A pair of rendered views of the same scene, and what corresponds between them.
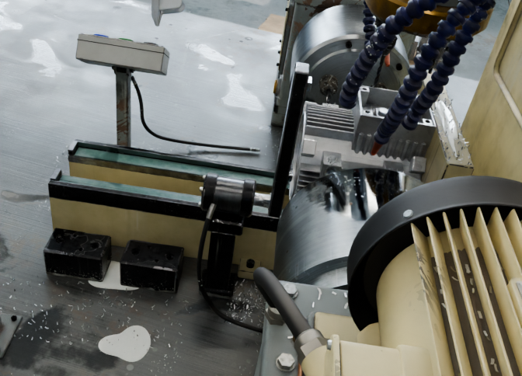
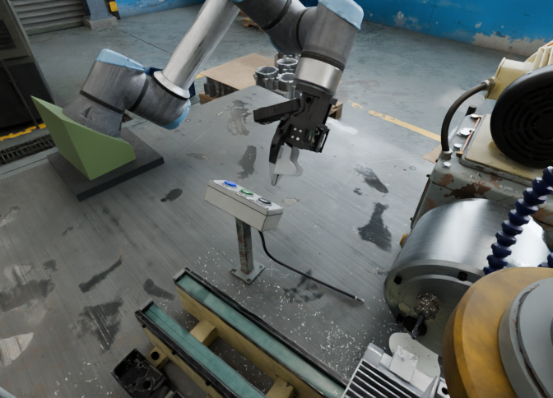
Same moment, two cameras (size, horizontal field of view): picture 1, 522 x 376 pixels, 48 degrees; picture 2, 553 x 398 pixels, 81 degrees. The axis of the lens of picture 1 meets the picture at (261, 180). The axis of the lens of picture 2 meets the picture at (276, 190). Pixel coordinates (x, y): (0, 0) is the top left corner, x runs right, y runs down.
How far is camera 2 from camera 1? 0.68 m
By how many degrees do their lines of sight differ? 29
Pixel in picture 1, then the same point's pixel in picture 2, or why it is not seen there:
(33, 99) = not seen: hidden behind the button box
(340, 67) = (447, 293)
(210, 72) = (362, 198)
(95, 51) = (216, 198)
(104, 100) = not seen: hidden behind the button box
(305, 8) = (440, 187)
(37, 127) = (206, 223)
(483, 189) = not seen: outside the picture
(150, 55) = (255, 214)
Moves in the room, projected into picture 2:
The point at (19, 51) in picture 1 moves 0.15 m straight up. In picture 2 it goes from (234, 154) to (231, 120)
